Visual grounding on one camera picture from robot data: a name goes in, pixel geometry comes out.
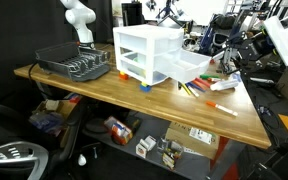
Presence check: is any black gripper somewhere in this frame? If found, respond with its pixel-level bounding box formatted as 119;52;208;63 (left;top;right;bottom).
228;31;274;73

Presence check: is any white plastic drawer cabinet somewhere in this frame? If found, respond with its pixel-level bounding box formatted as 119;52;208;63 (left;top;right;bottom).
112;24;185;87

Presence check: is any open cardboard box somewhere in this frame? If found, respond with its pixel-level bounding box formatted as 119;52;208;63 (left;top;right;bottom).
28;99;83;149

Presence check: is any white plastic bottle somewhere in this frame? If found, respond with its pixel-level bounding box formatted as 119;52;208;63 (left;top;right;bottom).
209;78;240;92

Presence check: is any red white marker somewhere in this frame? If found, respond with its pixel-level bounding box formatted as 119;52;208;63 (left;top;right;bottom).
207;77;223;84

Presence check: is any green marker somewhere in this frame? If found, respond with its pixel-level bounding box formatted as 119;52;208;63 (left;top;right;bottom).
199;73;222;81

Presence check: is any blue marker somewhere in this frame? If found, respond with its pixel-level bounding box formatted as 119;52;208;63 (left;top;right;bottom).
186;81;206;94

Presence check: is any orange white marker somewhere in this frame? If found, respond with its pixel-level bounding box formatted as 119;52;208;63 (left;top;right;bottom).
206;100;239;117

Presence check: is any yellow marker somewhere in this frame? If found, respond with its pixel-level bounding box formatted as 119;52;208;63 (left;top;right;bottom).
180;82;192;97

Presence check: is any blue yellow toy block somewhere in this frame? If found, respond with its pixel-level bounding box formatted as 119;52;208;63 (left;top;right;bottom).
140;82;153;93

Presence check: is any cardboard box white label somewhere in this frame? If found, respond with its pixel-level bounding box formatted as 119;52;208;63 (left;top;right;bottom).
164;121;221;160

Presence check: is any black metal stand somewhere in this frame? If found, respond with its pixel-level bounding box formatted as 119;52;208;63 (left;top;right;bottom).
247;129;288;180

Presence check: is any red orange toy block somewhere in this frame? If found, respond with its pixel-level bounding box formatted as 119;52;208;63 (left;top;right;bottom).
118;71;130;81

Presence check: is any clear container with items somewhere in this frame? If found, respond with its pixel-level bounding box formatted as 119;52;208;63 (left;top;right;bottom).
157;138;184;171

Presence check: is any small white box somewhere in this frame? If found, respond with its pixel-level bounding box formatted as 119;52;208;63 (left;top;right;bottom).
135;135;158;159

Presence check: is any orange red package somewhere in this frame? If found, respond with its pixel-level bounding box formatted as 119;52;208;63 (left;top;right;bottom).
103;115;134;146

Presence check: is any black round disc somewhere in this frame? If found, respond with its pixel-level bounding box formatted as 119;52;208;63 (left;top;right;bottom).
85;118;109;134

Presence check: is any dark grey dish rack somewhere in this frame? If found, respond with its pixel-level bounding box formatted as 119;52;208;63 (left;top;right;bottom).
34;41;112;83

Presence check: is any white bulb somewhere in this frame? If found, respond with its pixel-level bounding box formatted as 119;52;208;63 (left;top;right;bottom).
77;154;87;167

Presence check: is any grey mesh office chair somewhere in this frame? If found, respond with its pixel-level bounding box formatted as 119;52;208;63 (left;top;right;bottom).
0;101;88;180

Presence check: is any black power cable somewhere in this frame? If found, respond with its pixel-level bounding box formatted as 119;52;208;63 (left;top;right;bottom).
27;62;40;82

